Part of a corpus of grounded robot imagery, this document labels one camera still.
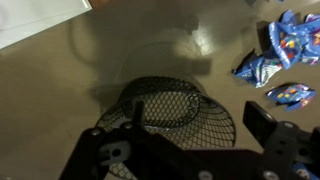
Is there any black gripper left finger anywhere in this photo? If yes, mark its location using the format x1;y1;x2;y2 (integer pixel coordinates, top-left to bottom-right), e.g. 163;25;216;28
59;100;158;180

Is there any black wire mesh basket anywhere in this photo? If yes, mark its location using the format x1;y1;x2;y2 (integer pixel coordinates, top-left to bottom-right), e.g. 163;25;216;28
94;75;237;180

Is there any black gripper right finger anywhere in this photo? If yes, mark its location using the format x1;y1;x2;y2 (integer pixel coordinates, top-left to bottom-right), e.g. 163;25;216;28
242;100;320;180

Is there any blue snack packet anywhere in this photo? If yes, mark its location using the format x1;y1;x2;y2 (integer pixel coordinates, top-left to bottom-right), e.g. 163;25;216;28
265;83;317;112
268;9;309;69
291;162;318;180
232;49;284;88
301;13;320;66

